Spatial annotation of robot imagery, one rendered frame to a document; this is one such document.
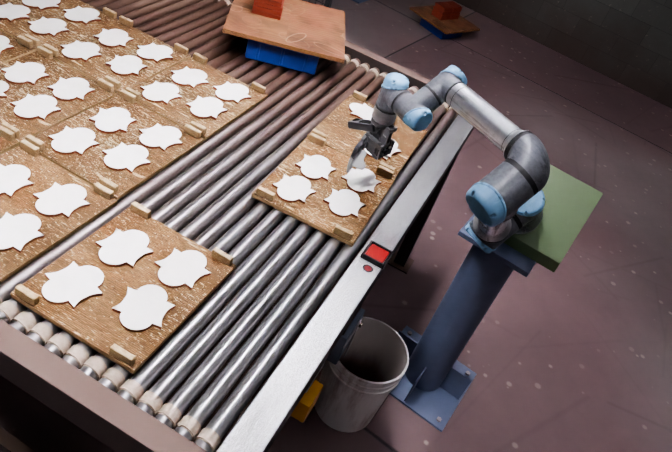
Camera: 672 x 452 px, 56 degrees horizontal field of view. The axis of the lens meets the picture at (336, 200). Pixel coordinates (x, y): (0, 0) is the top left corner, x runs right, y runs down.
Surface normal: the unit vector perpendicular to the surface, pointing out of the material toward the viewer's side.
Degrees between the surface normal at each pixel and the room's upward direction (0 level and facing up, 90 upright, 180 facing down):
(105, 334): 0
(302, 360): 0
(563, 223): 44
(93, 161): 0
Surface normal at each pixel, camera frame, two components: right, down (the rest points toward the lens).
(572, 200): -0.18, -0.24
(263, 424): 0.26, -0.75
